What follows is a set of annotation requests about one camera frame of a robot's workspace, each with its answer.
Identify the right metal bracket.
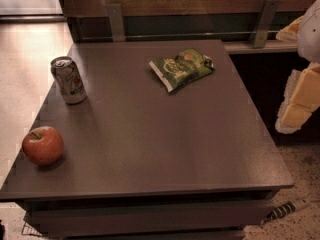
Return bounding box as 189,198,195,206
249,0,280,49

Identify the dark drawer front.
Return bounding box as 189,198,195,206
29,200,273,237

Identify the striped cable on floor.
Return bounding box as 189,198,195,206
260,198,312,225

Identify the green chip bag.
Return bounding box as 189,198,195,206
149,48,215,93

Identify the red apple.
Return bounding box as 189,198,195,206
22,126,64,166

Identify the left metal bracket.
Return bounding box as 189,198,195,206
107,3,126,42

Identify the silver soda can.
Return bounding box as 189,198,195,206
50,56,87,104

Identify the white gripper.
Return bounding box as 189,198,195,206
275,0,320,134

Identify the metal bracket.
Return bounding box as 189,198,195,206
107,3,126,42
249,0,280,49

